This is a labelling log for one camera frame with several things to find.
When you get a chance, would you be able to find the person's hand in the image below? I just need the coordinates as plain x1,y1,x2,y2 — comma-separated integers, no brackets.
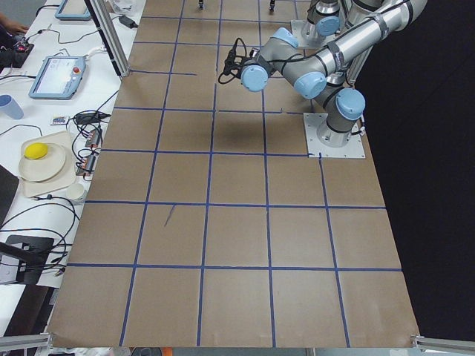
0,13,29,35

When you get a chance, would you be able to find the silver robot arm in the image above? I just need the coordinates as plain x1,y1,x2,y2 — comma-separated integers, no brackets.
301,0,348,46
238,1,427,148

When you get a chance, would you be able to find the black joystick controller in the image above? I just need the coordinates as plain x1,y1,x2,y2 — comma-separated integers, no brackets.
1,37,34,70

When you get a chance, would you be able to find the near blue teach pendant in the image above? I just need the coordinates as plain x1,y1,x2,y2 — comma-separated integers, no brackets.
29,56,86,100

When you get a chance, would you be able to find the blue teach pendant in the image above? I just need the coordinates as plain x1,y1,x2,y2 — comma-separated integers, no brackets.
55,0,91,21
29,56,86,100

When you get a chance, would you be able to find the far blue teach pendant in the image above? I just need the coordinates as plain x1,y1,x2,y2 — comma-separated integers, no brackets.
55,0,91,21

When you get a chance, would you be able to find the light blue cup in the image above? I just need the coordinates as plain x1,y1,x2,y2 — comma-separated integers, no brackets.
0,94,24,119

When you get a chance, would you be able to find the small colourful remote card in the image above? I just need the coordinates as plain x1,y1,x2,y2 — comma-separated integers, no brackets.
51,116,70,125

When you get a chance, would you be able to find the black power brick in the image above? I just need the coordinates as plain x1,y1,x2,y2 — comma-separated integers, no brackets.
118,15,138,29

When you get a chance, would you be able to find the black power adapter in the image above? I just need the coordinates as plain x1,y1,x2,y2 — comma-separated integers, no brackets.
73,111,111,125

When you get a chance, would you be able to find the yellow lemon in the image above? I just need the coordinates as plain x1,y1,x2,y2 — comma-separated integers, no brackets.
24,142,48,160

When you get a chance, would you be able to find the upper small circuit board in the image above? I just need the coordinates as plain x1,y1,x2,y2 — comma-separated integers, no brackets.
85,128,102,148

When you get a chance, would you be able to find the small circuit board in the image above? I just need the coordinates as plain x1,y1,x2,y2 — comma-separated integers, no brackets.
76,154,96,177
85,128,102,148

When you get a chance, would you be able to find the beige round plate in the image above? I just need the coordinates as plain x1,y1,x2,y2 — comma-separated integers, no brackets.
19,143,66,182

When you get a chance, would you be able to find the black laptop corner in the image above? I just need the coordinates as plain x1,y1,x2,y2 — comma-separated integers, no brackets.
0,165,19,224

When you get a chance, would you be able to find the beige square tray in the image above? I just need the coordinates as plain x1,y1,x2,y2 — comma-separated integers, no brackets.
19,131,76,198

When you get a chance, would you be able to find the lower small circuit board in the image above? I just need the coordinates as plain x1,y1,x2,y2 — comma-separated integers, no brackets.
76,154,96,177

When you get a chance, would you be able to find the white paper cup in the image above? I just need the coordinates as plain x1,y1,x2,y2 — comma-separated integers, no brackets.
65,183,88,204

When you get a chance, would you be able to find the brown paper mat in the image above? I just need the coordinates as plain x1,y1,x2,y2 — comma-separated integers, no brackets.
48,1,418,347

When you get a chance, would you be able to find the aluminium frame post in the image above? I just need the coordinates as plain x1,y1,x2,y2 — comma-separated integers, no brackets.
84,0,130,78

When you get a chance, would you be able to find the black looped cable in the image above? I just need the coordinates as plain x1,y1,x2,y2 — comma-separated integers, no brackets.
0,195,82,277

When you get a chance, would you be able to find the black camera stand base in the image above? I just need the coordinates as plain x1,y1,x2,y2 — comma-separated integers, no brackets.
1,234,54,285

